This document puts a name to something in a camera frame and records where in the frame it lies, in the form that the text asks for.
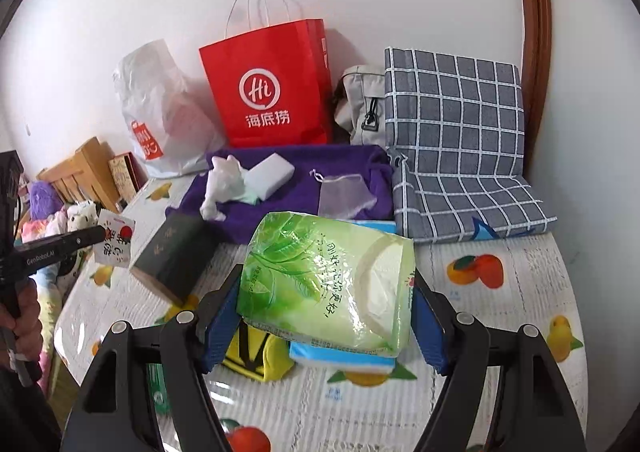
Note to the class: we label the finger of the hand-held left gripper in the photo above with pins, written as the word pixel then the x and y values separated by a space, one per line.
pixel 80 239

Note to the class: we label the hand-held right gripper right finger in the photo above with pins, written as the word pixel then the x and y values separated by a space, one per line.
pixel 430 332

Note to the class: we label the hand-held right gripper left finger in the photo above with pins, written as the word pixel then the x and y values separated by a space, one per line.
pixel 220 332

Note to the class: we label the red and white small packet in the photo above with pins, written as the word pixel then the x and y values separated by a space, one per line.
pixel 117 242

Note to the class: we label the blue packet with white label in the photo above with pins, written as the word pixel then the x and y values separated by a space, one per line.
pixel 345 359

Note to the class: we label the green tissue pack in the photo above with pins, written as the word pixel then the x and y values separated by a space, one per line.
pixel 310 282

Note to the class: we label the person's left forearm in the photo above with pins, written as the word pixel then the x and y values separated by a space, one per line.
pixel 25 417

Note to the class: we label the person's left hand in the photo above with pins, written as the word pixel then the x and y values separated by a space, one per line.
pixel 30 332

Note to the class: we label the white spotted plush toy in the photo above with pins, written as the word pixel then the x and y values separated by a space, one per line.
pixel 82 217

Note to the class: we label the purple plush toy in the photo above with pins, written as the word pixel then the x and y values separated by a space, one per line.
pixel 45 197

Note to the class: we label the yellow pouch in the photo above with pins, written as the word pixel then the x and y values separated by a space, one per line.
pixel 270 357

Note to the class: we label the fruit print tablecloth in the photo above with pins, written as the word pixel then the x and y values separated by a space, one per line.
pixel 500 332

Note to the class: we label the wooden bed headboard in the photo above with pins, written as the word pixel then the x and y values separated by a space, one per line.
pixel 90 167

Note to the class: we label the brown box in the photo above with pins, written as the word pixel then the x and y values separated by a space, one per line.
pixel 125 177

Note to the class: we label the small green packet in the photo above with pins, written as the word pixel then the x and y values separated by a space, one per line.
pixel 159 387

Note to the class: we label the black box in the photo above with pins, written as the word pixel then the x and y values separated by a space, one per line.
pixel 175 252

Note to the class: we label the light green cloth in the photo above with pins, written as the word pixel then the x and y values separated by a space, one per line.
pixel 248 196

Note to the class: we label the white crumpled cloth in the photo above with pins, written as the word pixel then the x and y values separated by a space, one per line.
pixel 222 182

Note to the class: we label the purple towel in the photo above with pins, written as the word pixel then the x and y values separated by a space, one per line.
pixel 295 197

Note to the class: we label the white plastic bag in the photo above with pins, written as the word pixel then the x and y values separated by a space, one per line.
pixel 150 97

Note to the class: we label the white sponge block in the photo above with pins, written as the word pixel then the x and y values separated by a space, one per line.
pixel 270 177

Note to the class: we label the grey plaid cloth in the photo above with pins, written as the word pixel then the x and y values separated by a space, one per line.
pixel 450 132

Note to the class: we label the red paper shopping bag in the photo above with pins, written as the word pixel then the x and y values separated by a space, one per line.
pixel 270 92

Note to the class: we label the grey fabric pouch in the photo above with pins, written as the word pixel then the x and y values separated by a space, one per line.
pixel 357 97

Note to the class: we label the wooden door frame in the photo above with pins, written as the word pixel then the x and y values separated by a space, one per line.
pixel 537 32

